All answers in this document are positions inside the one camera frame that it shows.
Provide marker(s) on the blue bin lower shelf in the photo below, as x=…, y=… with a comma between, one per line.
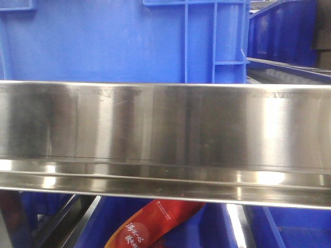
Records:
x=212, y=226

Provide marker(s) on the blue bin lower right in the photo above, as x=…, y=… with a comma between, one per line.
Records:
x=289, y=227

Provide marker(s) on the red snack bag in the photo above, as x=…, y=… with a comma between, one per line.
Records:
x=151, y=222

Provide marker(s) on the stainless steel shelf rail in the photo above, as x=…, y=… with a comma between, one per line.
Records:
x=230, y=143

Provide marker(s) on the blue bin right rear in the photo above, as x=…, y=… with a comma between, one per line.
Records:
x=284, y=32

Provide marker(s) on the large blue target bin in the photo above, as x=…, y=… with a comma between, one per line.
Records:
x=125, y=41

